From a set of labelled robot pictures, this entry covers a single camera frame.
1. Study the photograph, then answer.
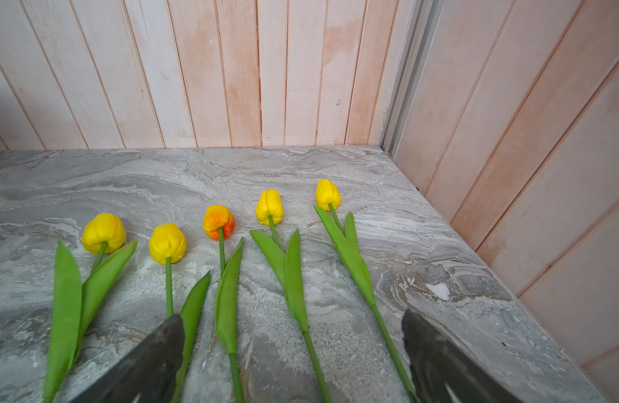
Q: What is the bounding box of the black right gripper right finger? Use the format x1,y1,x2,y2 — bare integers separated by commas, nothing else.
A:
402,310,520,402

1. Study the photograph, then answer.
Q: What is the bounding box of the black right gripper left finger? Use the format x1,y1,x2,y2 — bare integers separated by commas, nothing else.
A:
74,315,185,402

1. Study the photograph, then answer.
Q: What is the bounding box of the yellow tulip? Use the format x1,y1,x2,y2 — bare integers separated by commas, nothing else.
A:
251,189,332,402
42,213,137,402
203,205,244,402
149,223,210,402

